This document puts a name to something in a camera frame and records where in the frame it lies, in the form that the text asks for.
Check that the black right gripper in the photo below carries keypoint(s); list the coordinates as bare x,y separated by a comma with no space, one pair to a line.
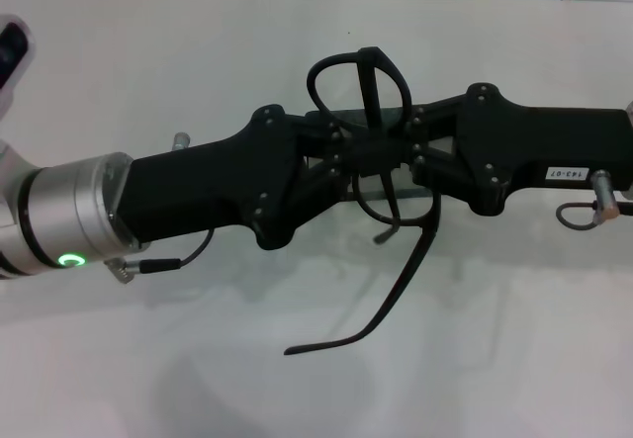
534,151

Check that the black glasses case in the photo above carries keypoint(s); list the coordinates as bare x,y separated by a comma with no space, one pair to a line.
415,193

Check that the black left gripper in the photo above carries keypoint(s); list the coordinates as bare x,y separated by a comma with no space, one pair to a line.
207,186

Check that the black glasses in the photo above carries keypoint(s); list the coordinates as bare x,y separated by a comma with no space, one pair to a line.
370,92

